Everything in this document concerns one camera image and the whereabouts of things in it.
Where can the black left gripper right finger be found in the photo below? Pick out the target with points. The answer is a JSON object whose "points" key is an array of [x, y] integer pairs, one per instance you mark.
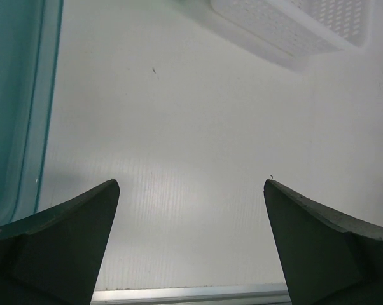
{"points": [[327, 256]]}

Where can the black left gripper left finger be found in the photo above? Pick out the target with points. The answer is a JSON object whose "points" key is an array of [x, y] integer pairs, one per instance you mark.
{"points": [[54, 256]]}

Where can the translucent blue plastic tray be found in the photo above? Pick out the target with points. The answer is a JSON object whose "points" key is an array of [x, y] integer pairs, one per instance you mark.
{"points": [[29, 46]]}

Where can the white perforated plastic basket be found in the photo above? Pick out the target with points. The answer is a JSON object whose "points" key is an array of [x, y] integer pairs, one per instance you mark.
{"points": [[286, 33]]}

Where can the aluminium rail frame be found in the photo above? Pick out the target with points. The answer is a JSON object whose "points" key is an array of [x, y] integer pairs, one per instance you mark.
{"points": [[254, 294]]}

